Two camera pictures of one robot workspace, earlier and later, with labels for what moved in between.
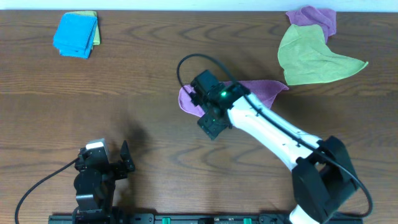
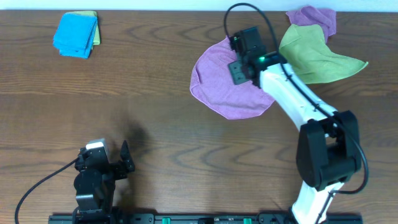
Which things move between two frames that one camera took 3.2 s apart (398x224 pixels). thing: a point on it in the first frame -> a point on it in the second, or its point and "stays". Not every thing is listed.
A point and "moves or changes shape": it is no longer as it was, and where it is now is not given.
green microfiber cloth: [306, 58] stays
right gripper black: [196, 96] -> [237, 72]
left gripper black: [115, 168] stays
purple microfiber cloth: [263, 91] moves or changes shape
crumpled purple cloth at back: [310, 15] stays
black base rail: [199, 218] stays
